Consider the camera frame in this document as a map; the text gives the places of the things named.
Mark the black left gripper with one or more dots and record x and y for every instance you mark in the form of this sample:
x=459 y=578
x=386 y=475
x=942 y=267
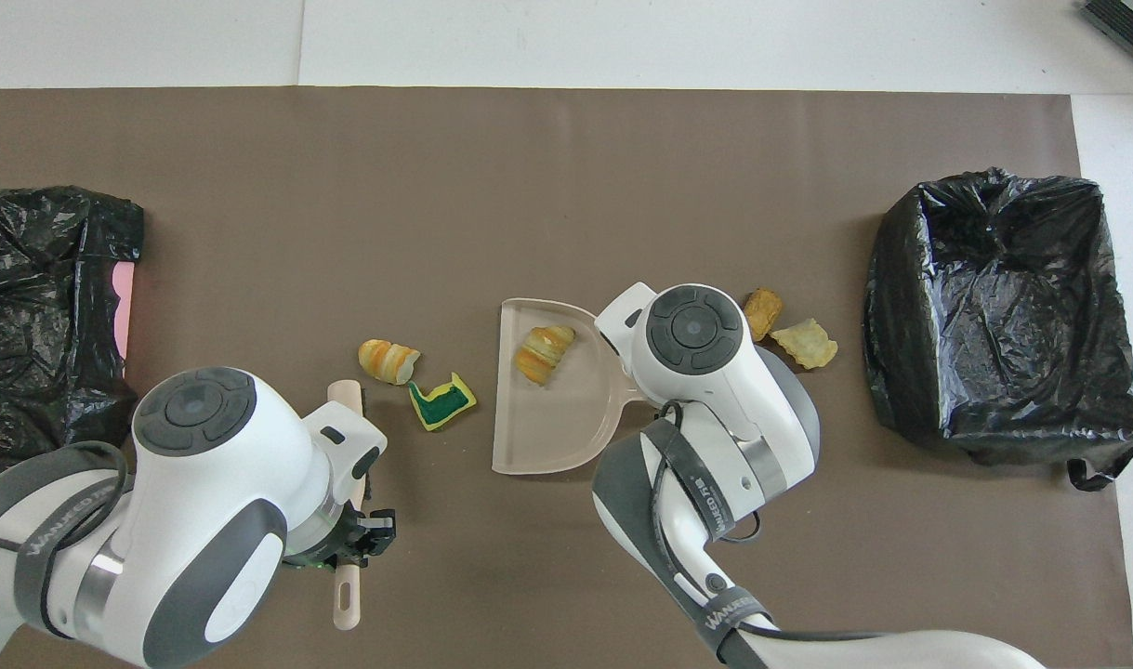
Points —
x=329 y=556

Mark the crumpled black trash bag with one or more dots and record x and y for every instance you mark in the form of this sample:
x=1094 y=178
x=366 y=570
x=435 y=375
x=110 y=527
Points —
x=36 y=325

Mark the pink plastic bin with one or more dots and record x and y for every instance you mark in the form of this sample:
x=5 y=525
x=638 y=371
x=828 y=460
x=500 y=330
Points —
x=125 y=307

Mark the beige plastic dustpan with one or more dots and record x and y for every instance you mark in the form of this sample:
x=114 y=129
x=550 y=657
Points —
x=547 y=427

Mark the black ribbed device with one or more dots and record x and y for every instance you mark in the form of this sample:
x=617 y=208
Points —
x=1128 y=23

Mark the pale pastry piece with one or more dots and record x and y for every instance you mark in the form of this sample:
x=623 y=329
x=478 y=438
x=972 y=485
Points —
x=808 y=344

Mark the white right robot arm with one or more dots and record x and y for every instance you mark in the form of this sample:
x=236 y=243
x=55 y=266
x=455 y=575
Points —
x=705 y=372

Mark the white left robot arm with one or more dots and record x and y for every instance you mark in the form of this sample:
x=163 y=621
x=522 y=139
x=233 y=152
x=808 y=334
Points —
x=222 y=483

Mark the beige hand brush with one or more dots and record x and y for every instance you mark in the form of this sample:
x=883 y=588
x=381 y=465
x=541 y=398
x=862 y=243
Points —
x=348 y=595

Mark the greenish striped croissant piece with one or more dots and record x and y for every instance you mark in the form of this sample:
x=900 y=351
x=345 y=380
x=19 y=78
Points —
x=387 y=360

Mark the brown bread roll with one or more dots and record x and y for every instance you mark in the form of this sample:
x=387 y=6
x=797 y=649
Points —
x=763 y=313

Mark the brown paper table mat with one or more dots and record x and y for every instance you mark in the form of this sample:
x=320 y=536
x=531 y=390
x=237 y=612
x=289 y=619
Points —
x=343 y=186

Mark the yellow green scouring sponge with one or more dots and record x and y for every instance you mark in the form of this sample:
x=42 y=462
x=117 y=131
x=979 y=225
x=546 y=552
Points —
x=441 y=404

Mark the black bag lined open bin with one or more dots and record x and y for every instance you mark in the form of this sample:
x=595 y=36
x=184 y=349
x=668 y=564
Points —
x=994 y=316

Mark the orange striped croissant piece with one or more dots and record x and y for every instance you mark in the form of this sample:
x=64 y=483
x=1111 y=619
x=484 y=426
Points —
x=543 y=353

